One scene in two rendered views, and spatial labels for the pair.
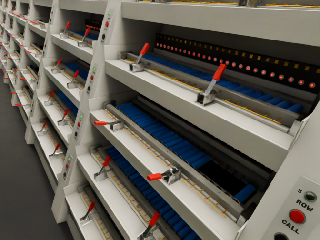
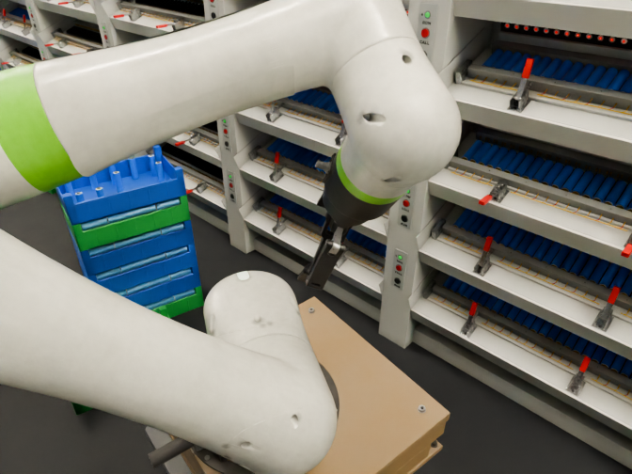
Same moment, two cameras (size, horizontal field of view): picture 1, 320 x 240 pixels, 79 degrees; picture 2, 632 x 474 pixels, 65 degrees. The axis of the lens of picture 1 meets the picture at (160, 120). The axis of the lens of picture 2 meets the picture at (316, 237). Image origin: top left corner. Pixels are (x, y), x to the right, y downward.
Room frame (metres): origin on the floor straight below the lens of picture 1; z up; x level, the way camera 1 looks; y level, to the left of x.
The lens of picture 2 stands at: (-0.34, 0.49, 1.05)
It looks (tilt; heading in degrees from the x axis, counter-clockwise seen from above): 33 degrees down; 1
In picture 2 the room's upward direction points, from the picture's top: straight up
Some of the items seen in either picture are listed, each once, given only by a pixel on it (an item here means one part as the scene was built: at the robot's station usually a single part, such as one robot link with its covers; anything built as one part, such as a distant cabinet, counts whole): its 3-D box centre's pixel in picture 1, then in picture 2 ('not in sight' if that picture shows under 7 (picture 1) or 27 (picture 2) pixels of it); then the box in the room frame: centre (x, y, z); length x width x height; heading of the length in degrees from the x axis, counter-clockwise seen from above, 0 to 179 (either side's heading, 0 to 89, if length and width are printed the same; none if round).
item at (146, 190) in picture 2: not in sight; (118, 181); (0.87, 1.05, 0.44); 0.30 x 0.20 x 0.08; 124
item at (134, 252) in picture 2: not in sight; (131, 230); (0.87, 1.05, 0.28); 0.30 x 0.20 x 0.08; 124
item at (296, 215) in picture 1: (297, 216); not in sight; (0.25, -0.23, 0.66); 0.02 x 0.01 x 0.02; 48
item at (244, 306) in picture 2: not in sight; (256, 344); (0.18, 0.59, 0.53); 0.16 x 0.13 x 0.19; 19
